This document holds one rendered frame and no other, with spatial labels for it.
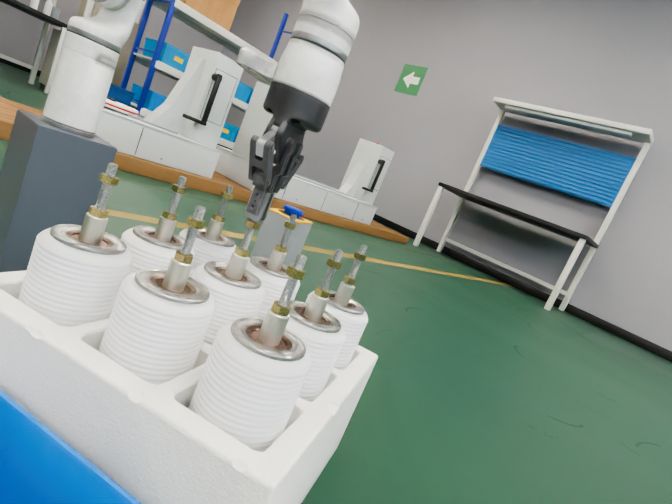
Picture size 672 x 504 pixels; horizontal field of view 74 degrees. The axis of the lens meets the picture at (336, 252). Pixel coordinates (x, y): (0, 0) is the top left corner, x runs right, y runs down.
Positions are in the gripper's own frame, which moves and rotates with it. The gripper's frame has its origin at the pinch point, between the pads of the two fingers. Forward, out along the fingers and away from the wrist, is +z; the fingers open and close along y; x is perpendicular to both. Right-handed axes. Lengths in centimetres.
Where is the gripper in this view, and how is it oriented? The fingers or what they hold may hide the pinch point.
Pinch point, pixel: (259, 204)
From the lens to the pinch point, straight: 56.6
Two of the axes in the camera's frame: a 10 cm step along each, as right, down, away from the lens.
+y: 2.2, -0.9, 9.7
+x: -9.0, -4.1, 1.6
